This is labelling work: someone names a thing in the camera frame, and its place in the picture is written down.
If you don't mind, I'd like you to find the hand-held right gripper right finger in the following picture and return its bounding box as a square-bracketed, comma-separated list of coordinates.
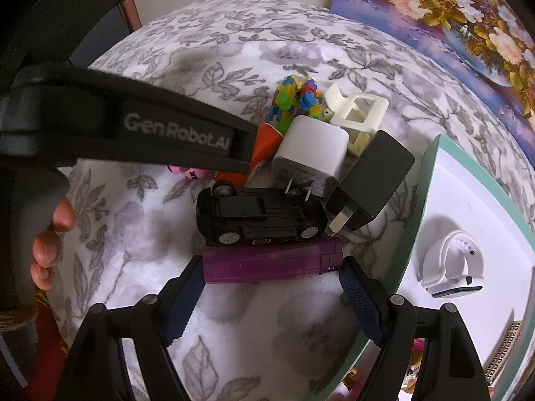
[338, 256, 496, 401]

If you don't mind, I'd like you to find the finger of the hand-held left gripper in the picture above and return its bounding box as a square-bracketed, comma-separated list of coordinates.
[167, 155, 253, 176]

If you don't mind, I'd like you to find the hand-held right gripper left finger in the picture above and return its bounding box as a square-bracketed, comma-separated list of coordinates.
[54, 255, 206, 401]

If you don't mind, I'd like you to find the pink smart watch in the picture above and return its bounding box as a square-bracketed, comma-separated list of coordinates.
[167, 165, 205, 181]

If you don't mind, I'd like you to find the orange white toy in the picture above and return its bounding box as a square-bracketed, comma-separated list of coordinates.
[215, 122, 285, 186]

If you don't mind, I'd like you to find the white charger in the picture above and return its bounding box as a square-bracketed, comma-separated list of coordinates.
[271, 116, 349, 214]

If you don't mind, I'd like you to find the white smart watch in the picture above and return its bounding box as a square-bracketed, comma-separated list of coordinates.
[419, 229, 486, 299]

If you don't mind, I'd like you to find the purple lighter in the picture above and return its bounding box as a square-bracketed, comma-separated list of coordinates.
[203, 240, 344, 285]

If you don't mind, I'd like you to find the brass harmonica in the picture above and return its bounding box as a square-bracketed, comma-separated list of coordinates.
[483, 319, 525, 389]

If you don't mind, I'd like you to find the teal white tray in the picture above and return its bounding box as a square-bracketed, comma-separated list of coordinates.
[340, 134, 535, 401]

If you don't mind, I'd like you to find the person's left hand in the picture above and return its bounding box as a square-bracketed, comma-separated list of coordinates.
[31, 197, 77, 292]

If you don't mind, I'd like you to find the black toy car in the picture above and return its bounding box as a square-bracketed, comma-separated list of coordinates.
[196, 180, 329, 248]

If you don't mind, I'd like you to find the colourful plastic block toy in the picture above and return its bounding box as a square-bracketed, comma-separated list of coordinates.
[267, 74, 331, 136]

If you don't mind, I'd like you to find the black charger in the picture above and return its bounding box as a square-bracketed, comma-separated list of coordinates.
[325, 131, 416, 235]

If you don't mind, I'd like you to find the cream plastic holder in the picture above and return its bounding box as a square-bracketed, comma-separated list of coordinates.
[324, 84, 391, 157]

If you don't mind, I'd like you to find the red patterned cloth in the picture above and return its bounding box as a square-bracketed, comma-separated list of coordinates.
[25, 292, 84, 401]

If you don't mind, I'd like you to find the flower painting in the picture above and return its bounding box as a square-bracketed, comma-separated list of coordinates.
[330, 0, 535, 120]

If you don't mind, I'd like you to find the brown wooden frame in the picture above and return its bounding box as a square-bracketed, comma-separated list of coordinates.
[69, 0, 145, 68]

